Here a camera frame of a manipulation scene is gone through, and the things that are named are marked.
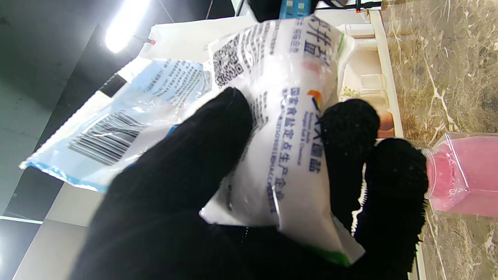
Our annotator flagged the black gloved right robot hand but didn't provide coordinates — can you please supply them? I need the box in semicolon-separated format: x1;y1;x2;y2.
247;0;281;22

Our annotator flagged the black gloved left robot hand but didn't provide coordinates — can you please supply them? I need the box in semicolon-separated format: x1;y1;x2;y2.
70;86;428;280

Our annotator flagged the white blue salt bag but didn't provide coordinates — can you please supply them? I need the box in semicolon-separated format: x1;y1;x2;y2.
19;15;366;267

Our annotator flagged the clear bottle with pink seasoning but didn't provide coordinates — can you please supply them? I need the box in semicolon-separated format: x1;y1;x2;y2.
422;132;498;218

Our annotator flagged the ceiling strip light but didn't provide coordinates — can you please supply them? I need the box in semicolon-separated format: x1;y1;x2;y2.
104;0;152;54

